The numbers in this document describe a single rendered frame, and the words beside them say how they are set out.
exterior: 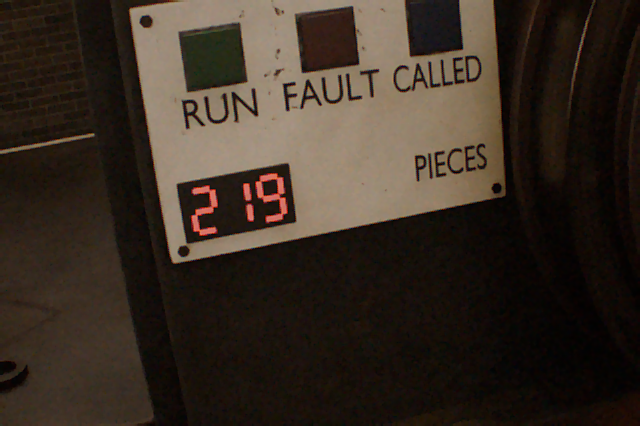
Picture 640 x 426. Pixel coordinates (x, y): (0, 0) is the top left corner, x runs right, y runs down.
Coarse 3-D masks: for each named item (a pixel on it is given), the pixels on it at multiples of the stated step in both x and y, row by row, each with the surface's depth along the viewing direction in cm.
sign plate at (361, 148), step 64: (192, 0) 55; (256, 0) 56; (320, 0) 57; (384, 0) 58; (256, 64) 57; (384, 64) 59; (448, 64) 61; (192, 128) 57; (256, 128) 58; (320, 128) 59; (384, 128) 61; (448, 128) 62; (192, 192) 58; (256, 192) 59; (320, 192) 61; (384, 192) 62; (448, 192) 64; (192, 256) 60
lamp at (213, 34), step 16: (208, 32) 55; (224, 32) 55; (192, 48) 55; (208, 48) 55; (224, 48) 56; (192, 64) 55; (208, 64) 56; (224, 64) 56; (240, 64) 56; (192, 80) 56; (208, 80) 56; (224, 80) 56
